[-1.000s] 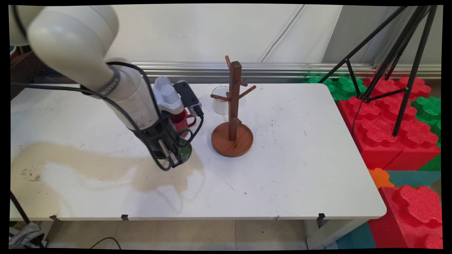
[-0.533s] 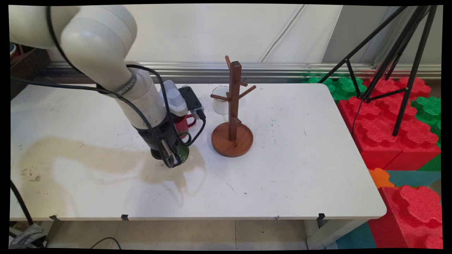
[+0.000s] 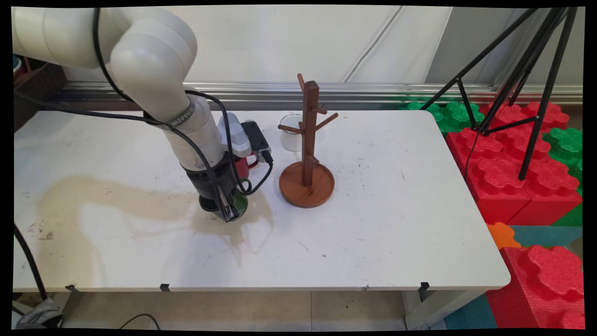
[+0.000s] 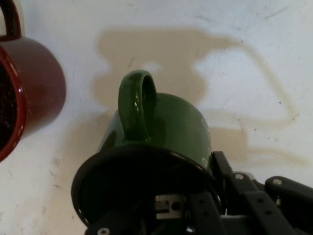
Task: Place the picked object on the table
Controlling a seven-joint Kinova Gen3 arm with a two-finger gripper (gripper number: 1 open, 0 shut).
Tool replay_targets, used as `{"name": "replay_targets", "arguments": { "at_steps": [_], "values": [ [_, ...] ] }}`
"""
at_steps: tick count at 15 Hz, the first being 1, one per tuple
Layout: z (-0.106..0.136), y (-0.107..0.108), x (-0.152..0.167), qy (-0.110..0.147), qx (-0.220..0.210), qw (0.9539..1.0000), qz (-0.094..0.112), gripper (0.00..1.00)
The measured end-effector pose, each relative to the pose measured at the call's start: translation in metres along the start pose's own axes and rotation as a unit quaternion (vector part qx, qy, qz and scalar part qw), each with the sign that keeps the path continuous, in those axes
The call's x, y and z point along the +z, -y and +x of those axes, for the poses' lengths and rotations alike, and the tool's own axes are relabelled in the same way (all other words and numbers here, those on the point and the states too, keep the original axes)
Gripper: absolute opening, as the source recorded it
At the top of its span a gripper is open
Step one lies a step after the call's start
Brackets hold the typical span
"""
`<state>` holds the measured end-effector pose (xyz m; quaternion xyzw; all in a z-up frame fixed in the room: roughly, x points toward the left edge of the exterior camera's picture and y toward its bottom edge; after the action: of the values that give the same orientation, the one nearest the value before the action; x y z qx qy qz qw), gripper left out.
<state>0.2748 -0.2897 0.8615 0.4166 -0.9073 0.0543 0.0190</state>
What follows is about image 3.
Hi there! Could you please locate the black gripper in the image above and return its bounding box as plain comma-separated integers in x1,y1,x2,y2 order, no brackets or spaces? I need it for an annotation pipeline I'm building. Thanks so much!
186,156,241,222

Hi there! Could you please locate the green enamel mug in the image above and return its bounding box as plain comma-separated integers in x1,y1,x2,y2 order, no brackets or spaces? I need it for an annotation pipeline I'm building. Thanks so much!
199,177,250,222

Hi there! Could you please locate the red enamel mug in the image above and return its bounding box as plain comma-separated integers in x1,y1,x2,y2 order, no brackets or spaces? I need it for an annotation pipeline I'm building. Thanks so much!
233,152,260,180

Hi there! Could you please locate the clear glass cup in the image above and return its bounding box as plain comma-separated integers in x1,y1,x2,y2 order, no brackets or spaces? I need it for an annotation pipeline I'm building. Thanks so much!
280,114,306,152

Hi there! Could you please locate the brown wooden mug tree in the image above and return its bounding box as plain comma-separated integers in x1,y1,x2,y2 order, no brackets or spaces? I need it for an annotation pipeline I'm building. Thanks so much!
278,73,339,209

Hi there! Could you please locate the dark brown wooden box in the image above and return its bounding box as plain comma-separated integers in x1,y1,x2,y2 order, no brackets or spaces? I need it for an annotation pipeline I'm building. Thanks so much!
13,61,66,131

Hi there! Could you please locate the green foam block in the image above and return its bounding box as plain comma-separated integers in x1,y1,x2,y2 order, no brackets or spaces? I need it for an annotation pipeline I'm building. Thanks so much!
401,100,486,133
543,127,583,196

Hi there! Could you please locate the teal foam mat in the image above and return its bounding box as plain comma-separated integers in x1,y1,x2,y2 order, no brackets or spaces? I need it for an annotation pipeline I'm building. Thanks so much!
508,225,583,248
443,294,497,329

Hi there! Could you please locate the orange foam piece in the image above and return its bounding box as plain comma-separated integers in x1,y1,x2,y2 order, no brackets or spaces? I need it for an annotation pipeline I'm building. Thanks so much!
486,222,522,250

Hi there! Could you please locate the large red foam block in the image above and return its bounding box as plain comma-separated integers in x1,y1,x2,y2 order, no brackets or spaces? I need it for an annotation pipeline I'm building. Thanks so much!
485,245,586,329

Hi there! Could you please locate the black tripod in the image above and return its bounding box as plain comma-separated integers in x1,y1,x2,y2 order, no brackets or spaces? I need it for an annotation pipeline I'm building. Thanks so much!
420,7,579,182

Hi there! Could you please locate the white ribbed camera mount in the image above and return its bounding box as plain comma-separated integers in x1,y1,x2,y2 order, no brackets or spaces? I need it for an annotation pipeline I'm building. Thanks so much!
217,112,253,158

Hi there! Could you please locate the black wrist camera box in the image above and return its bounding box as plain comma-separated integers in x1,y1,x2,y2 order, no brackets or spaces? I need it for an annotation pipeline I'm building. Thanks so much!
242,120,273,164

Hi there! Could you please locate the black floor cable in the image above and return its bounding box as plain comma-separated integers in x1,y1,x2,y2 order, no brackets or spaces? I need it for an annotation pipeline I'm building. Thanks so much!
119,314,161,330

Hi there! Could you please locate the aluminium wall rail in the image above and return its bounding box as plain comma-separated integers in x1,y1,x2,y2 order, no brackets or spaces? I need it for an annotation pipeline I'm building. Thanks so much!
51,82,583,110

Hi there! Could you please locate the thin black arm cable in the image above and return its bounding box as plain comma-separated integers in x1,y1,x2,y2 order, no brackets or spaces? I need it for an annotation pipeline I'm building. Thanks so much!
12,7,274,196

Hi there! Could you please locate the thick black cable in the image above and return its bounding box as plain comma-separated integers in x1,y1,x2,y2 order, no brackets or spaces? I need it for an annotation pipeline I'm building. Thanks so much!
13,223,48,301

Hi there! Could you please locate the white wall conduit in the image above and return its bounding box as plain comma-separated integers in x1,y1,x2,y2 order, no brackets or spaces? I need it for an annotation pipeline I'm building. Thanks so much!
343,6,403,83

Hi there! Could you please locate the white table leg frame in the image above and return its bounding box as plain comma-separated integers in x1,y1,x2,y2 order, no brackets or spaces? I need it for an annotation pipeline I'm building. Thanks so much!
403,289,486,331

